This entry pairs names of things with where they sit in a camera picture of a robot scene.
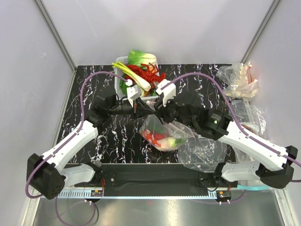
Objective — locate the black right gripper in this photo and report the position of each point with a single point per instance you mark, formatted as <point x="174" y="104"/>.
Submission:
<point x="162" y="112"/>

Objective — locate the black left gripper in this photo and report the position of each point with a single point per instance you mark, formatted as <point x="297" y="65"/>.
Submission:
<point x="140" y="109"/>

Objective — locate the green cucumber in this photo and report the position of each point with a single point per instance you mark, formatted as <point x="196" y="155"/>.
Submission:
<point x="180" y="141"/>

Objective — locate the red bell pepper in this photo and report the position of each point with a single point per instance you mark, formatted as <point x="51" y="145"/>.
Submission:
<point x="153" y="138"/>

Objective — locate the clear pink zip bag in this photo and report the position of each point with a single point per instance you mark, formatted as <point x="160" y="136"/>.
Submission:
<point x="173" y="129"/>

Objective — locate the white radish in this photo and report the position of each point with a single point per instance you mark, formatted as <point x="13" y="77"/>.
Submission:
<point x="168" y="143"/>

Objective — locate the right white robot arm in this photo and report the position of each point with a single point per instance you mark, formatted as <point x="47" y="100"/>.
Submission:
<point x="271" y="164"/>

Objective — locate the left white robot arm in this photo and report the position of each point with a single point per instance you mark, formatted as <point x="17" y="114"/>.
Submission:
<point x="48" y="174"/>

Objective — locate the bag of white pieces top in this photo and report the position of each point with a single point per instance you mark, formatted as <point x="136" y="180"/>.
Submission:
<point x="239" y="81"/>

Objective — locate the clear bag right middle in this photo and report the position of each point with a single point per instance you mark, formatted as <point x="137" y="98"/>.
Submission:
<point x="251" y="116"/>

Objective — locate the green bell pepper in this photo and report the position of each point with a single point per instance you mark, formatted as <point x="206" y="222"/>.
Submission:
<point x="123" y="87"/>

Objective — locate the green white leek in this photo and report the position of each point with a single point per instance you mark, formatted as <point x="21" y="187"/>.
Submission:
<point x="139" y="80"/>

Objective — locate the red toy lobster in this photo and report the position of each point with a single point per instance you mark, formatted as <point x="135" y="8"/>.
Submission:
<point x="150" y="75"/>

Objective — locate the white plastic basket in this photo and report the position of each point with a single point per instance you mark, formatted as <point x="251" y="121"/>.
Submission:
<point x="124" y="60"/>

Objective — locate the green napa cabbage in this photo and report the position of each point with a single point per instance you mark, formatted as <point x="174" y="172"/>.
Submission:
<point x="138" y="58"/>

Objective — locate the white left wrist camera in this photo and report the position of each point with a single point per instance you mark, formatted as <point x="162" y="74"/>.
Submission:
<point x="133" y="92"/>

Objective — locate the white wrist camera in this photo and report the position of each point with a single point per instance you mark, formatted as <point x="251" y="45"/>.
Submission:
<point x="133" y="92"/>
<point x="168" y="89"/>

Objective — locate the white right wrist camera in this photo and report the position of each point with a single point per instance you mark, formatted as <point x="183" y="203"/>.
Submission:
<point x="168" y="89"/>

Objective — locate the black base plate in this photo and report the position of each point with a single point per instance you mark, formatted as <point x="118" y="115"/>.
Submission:
<point x="155" y="179"/>

